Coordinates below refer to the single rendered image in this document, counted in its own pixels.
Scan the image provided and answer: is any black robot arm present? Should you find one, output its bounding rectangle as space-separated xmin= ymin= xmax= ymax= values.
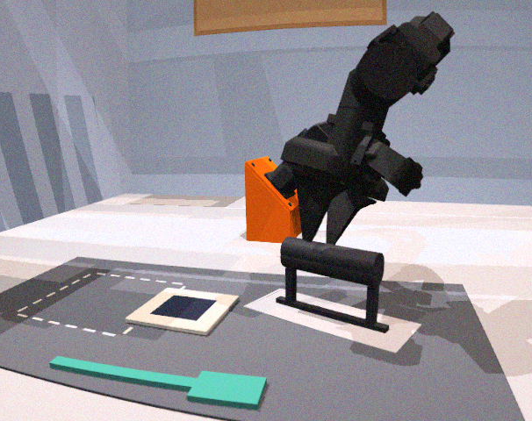
xmin=264 ymin=11 xmax=455 ymax=199

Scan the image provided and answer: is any teal flat paddle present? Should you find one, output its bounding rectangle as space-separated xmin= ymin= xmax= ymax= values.
xmin=49 ymin=356 xmax=267 ymax=410

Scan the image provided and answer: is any cream square tile with dark center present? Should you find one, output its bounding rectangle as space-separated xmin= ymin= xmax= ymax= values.
xmin=125 ymin=288 xmax=239 ymax=335

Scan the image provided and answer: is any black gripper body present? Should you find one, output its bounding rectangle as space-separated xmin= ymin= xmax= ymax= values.
xmin=280 ymin=107 xmax=389 ymax=202

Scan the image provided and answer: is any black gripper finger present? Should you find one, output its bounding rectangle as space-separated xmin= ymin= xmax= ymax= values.
xmin=327 ymin=190 xmax=377 ymax=245
xmin=291 ymin=168 xmax=349 ymax=242

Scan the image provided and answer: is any small trowel with black handle and white blade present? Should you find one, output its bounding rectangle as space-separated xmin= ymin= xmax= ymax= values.
xmin=243 ymin=237 xmax=421 ymax=353

